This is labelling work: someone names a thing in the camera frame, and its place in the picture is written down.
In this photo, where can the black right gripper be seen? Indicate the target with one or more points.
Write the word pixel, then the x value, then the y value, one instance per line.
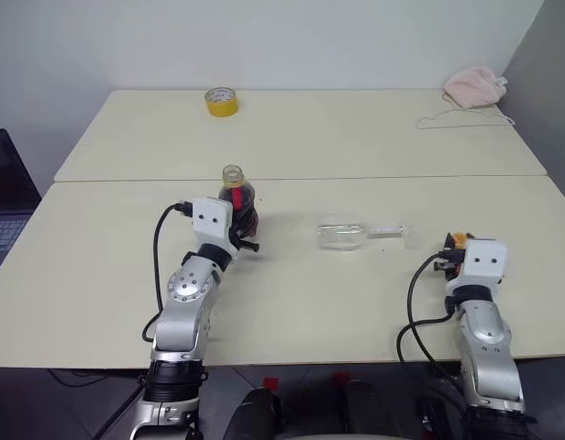
pixel 450 266

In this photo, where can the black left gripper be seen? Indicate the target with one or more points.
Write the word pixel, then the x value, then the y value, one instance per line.
pixel 235 238

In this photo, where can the yellow bottle cap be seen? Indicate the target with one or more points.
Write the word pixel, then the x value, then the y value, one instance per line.
pixel 458 240

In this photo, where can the dark soda bottle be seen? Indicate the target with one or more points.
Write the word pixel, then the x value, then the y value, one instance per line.
pixel 248 206

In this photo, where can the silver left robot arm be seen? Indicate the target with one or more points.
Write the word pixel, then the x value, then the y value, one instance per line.
pixel 186 293

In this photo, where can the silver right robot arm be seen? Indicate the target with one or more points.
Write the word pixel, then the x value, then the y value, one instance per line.
pixel 486 330

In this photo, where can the yellow tape roll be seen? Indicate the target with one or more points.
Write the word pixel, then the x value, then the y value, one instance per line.
pixel 220 109

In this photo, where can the pink fluffy cloth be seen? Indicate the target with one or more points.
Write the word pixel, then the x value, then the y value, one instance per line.
pixel 473 87

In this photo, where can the dark rounded shape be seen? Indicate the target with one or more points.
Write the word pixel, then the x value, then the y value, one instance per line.
pixel 255 412

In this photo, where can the dark laptop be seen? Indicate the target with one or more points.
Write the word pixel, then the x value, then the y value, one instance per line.
pixel 7 179

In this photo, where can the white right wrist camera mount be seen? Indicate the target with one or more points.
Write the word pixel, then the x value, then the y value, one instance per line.
pixel 484 261

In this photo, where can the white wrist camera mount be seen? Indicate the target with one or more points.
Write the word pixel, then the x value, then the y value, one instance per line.
pixel 484 261
pixel 211 220

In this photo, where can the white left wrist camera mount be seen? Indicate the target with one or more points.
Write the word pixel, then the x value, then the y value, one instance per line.
pixel 211 220

